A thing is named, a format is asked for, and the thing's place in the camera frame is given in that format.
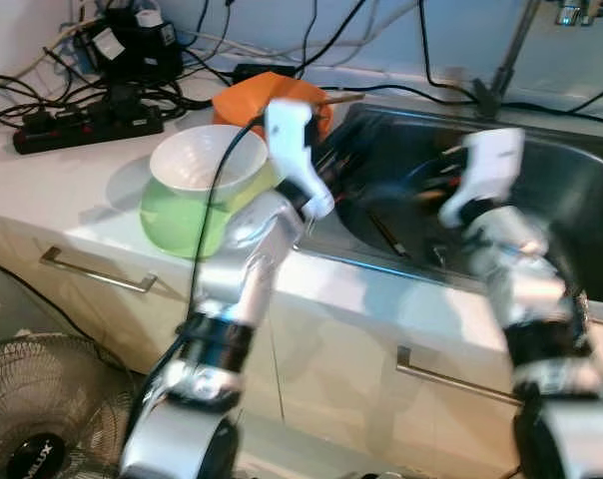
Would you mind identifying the white bowl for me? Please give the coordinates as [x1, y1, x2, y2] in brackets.
[150, 125, 274, 192]

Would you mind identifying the light green plastic plate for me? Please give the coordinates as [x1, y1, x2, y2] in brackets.
[140, 165, 283, 259]

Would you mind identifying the white kitchen cabinet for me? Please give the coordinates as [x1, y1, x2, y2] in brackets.
[0, 215, 603, 475]

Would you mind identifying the orange plastic bowl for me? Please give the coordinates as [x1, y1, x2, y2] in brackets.
[212, 72, 333, 137]

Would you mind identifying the small black power adapter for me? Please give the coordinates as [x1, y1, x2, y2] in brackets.
[232, 63, 299, 84]

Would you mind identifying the stainless steel sink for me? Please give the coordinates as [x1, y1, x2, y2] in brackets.
[301, 100, 603, 302]

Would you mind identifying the black stand pole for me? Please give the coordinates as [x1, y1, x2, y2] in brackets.
[471, 0, 543, 117]

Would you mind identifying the chrome faucet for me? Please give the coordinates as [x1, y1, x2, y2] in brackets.
[556, 0, 603, 27]

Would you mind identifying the black charger device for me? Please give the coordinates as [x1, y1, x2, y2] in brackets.
[87, 5, 184, 82]

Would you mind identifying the black power strip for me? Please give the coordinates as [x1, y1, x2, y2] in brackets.
[12, 100, 166, 157]

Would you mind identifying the metal floor fan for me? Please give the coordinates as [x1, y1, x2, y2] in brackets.
[0, 334, 139, 479]

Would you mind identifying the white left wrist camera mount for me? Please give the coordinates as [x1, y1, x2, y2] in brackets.
[265, 98, 335, 221]

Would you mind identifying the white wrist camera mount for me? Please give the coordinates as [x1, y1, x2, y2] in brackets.
[265, 98, 335, 221]
[438, 128, 526, 227]

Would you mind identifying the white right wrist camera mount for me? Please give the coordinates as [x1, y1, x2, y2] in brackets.
[438, 128, 526, 227]

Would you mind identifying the black power cable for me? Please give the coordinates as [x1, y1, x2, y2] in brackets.
[326, 80, 603, 127]

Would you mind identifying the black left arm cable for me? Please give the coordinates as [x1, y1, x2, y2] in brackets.
[187, 115, 269, 332]

